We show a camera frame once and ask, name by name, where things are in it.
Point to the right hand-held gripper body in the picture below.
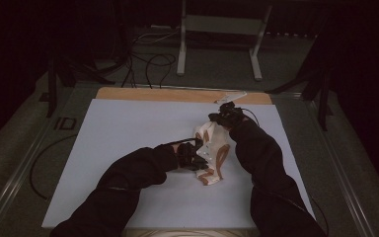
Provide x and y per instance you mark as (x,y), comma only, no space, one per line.
(228,110)

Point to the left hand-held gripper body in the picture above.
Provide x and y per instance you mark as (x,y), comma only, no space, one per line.
(199,161)

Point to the cream baby bodysuit brown trim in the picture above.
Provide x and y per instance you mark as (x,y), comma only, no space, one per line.
(214,148)

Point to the person's left hand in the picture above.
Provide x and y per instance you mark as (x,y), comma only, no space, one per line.
(185,156)

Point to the person's right hand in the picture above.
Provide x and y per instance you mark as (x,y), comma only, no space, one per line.
(238,122)

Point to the white metal stand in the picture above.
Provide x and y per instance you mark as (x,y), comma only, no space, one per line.
(222,24)

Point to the light blue mat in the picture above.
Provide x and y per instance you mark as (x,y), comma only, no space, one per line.
(118,131)

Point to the black floor stand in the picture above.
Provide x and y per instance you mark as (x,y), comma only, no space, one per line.
(52,89)
(323,98)

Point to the black rectangular bracket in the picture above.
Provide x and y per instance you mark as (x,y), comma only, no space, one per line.
(65,123)

